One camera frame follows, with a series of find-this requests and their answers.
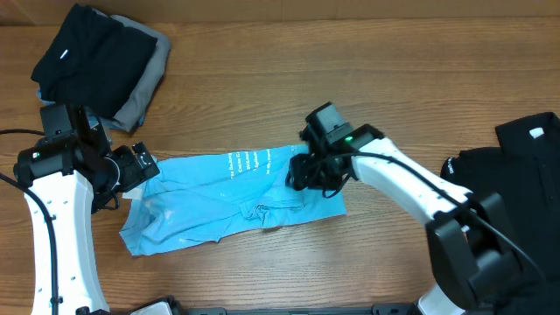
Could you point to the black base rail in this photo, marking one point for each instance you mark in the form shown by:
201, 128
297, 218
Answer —
171, 306

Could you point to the black garment at right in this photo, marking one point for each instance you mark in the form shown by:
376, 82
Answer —
524, 170

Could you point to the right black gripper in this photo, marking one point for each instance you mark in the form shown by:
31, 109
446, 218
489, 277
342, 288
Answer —
299, 171

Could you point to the light blue printed t-shirt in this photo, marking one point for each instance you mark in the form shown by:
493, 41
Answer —
201, 199

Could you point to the folded blue jeans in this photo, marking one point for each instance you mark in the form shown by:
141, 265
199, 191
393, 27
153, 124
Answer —
44, 98

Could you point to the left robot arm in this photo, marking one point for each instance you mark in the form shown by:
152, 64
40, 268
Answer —
68, 175

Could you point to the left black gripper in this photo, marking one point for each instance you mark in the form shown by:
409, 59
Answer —
136, 173

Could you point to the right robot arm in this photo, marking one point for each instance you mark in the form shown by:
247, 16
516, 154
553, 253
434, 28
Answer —
471, 242

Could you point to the folded grey garment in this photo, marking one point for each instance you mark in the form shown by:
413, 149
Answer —
146, 83

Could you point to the folded black garment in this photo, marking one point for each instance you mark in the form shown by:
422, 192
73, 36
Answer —
55, 73

